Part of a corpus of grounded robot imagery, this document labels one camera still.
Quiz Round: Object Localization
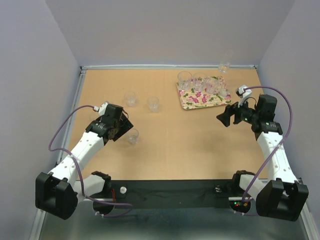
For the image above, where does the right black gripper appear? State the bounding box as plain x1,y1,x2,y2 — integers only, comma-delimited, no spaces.
215,95,260,127

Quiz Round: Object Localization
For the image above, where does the tall stemmed wine glass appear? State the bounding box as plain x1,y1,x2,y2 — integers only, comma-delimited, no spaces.
218,49,234,74

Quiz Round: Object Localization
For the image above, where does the large clear tumbler glass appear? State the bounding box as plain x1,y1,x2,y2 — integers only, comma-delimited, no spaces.
177,71,192,91

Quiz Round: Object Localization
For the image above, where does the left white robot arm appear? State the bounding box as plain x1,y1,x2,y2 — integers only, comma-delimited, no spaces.
35,102,133,220

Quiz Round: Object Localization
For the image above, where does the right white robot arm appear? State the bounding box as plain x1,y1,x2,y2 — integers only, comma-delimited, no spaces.
217,94,309,222

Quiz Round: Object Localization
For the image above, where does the floral patterned tray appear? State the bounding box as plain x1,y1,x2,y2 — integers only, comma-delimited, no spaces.
176,83,232,110

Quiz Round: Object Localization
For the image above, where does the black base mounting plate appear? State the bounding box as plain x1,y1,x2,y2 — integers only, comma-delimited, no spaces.
93,179,251,214

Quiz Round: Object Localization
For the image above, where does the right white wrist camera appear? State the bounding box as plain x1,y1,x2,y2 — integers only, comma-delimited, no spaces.
236,85,252,108

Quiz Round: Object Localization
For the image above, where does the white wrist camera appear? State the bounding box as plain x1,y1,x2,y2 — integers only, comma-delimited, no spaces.
236,85,252,108
93,101,109,116

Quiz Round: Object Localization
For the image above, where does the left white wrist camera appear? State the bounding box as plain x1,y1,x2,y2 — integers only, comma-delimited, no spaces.
93,101,109,116

